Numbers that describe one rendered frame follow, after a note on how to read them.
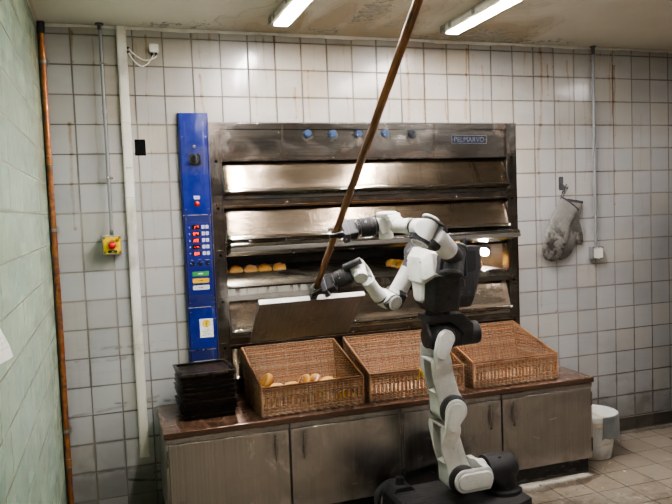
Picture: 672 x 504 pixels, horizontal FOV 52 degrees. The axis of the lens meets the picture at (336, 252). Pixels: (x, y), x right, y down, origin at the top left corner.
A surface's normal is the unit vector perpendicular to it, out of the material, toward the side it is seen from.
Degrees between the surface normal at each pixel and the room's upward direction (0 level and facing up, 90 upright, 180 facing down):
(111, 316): 90
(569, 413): 91
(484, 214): 70
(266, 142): 92
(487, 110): 90
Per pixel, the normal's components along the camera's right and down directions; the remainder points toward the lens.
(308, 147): 0.31, 0.05
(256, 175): 0.26, -0.33
